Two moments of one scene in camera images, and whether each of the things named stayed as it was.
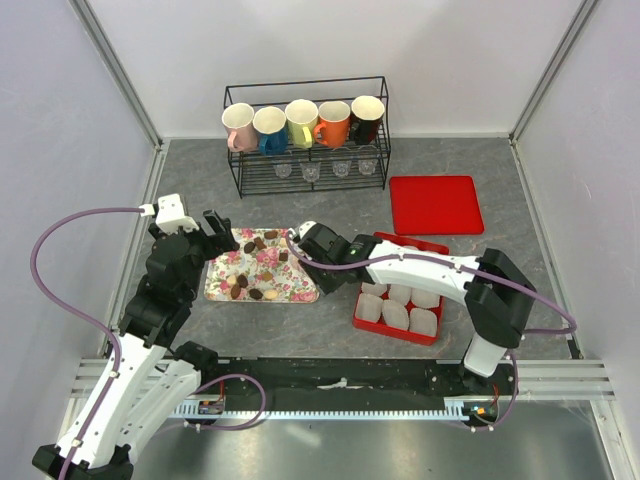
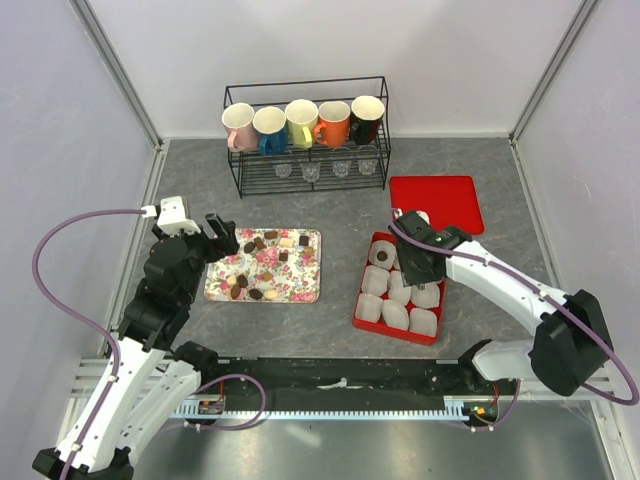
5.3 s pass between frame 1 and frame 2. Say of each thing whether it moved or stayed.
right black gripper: moved
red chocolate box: stayed
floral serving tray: stayed
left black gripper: stayed
